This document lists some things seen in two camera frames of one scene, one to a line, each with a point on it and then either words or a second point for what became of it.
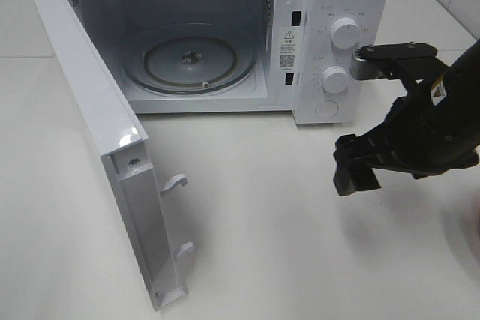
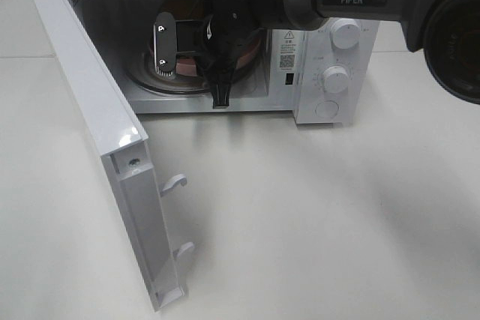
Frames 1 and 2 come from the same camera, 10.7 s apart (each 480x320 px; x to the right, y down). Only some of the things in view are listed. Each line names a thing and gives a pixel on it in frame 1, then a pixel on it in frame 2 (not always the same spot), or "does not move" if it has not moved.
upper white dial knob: x=345 y=33 does not move
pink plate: x=472 y=226 -> x=190 y=64
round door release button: x=327 y=109 does not move
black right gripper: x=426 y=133 -> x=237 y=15
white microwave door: x=120 y=138 does not move
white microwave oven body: x=238 y=37 does not move
